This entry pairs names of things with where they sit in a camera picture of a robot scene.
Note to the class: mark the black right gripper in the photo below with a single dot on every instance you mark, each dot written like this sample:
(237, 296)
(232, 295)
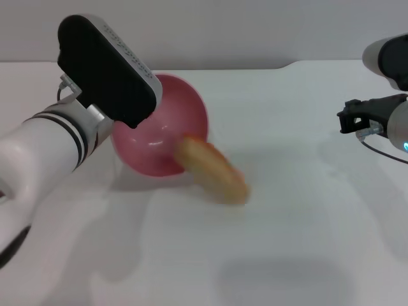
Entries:
(387, 110)

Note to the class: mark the orange striped bread loaf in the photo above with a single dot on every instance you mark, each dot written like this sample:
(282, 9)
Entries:
(213, 172)

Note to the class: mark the pink plastic bowl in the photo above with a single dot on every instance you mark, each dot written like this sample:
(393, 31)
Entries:
(159, 134)

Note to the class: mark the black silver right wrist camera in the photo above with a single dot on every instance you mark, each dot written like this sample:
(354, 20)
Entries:
(390, 60)

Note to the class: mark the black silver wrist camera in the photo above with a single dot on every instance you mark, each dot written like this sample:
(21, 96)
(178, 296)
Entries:
(108, 70)
(390, 60)

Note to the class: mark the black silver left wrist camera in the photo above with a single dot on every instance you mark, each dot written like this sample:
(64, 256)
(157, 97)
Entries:
(108, 70)

